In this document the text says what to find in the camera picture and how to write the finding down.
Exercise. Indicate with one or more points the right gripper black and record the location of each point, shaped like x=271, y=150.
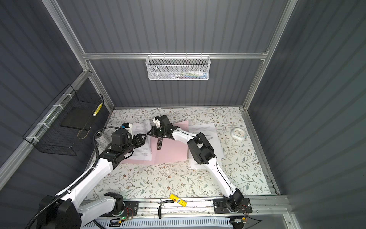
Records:
x=155, y=130

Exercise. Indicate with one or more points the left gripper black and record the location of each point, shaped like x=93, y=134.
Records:
x=138, y=140

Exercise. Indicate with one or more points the pink file folder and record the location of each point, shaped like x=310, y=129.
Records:
x=172, y=151

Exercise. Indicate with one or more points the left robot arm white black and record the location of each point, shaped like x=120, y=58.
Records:
x=64, y=210

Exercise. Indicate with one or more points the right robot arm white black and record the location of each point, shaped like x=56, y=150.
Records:
x=203, y=154

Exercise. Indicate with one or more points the silver folder clip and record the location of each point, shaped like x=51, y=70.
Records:
x=159, y=143

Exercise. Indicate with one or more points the silver metal can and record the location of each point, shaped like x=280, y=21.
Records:
x=102, y=140

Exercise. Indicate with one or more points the yellow tube in basket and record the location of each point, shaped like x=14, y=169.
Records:
x=97, y=110

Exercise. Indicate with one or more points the black notebook in basket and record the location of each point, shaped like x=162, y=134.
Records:
x=79, y=118

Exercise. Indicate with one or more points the yellow marker pen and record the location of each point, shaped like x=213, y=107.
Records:
x=178, y=200

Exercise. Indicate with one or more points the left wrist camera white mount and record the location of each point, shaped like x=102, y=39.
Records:
x=127, y=126

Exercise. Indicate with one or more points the white wire mesh basket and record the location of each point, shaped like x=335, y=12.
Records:
x=178, y=69

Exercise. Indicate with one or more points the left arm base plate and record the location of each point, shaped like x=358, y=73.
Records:
x=130, y=210

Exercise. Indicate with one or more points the black wire basket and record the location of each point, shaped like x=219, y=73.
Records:
x=64, y=128

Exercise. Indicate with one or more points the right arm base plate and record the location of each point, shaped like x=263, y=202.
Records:
x=222, y=206

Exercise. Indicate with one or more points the aluminium front rail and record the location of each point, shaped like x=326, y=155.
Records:
x=196, y=207

